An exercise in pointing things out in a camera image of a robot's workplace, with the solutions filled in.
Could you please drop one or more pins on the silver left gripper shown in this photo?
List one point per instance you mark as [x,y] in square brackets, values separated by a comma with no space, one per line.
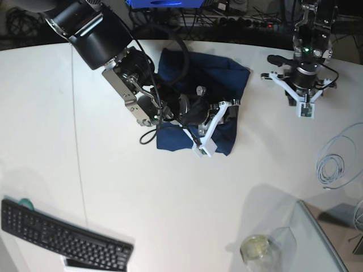
[312,23]

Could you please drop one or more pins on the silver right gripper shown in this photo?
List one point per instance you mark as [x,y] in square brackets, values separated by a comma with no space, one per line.
[150,99]

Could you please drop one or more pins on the dark blue t-shirt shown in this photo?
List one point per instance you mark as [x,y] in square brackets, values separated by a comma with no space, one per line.
[223,78]

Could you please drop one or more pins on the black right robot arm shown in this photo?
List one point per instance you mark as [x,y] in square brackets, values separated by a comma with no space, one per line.
[100,36]

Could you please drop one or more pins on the blue box with hole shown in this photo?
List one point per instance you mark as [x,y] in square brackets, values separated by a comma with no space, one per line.
[140,4]

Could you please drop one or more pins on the clear glass jar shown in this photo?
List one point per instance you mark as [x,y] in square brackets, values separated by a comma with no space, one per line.
[274,251]

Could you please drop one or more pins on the green tape roll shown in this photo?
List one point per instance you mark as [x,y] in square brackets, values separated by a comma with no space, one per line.
[24,202]

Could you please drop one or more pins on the black computer keyboard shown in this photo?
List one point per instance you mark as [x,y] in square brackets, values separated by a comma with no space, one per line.
[77,244]

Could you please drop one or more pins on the white camera bracket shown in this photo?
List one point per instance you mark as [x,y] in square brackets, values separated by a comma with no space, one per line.
[305,96]
[204,145]

